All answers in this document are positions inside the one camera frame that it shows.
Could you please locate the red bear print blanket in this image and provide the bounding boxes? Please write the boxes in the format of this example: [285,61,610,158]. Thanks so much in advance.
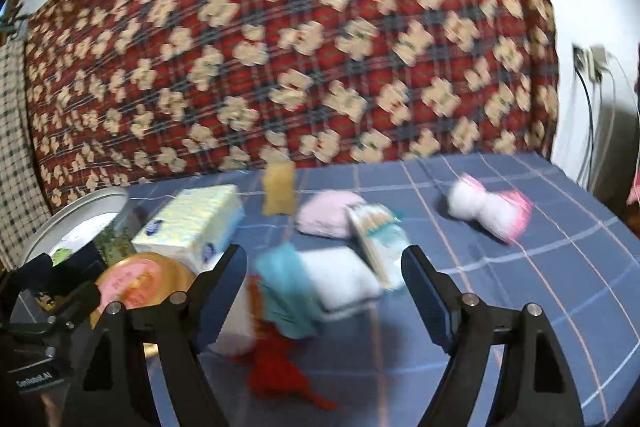
[22,0,561,218]

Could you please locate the pink fluffy puff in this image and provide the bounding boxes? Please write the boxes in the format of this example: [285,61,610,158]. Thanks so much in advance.
[295,189,368,239]

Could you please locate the green checked cloth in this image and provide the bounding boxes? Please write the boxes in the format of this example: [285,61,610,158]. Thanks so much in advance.
[0,39,53,268]

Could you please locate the teal cloth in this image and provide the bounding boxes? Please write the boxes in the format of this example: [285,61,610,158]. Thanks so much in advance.
[255,243,321,340]

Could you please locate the yellow patterned tissue box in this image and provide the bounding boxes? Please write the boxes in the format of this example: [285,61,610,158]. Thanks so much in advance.
[131,184,246,273]

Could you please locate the white soft pad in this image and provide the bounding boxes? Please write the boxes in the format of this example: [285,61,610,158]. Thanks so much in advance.
[207,277,261,358]

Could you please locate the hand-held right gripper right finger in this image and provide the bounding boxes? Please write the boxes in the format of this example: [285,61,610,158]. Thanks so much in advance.
[400,244,586,427]

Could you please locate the pink cloth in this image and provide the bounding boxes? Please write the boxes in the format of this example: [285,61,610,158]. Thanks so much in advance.
[626,167,640,208]

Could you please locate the open metal can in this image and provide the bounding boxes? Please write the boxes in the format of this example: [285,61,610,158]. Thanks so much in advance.
[22,187,146,278]

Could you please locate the white cable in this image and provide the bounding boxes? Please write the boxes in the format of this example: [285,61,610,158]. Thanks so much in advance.
[602,52,640,168]

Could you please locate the red cloth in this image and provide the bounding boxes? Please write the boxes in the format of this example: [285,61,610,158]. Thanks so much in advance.
[235,277,338,410]

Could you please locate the wall power outlet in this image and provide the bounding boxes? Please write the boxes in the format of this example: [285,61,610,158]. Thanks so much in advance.
[572,44,608,82]

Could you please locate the white pink-edged rolled towel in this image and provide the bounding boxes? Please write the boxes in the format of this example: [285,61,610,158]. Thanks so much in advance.
[446,173,533,244]

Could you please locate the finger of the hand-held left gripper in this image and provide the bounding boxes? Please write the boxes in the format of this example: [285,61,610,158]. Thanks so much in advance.
[47,281,104,334]

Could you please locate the yellow sponge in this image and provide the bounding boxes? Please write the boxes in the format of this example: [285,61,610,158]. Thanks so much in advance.
[261,161,297,215]

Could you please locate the blue plaid bed sheet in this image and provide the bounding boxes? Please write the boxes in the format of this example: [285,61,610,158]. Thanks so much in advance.
[15,152,640,427]

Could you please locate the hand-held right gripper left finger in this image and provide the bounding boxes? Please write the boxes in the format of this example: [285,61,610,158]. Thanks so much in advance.
[65,244,248,427]

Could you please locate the cotton swab packet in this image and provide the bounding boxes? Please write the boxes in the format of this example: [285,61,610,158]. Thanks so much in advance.
[346,203,408,292]

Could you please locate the white folded cloth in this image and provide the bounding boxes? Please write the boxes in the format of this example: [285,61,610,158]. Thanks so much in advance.
[297,248,383,320]

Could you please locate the black cable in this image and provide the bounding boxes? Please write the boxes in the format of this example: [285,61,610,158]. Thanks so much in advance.
[575,67,596,188]

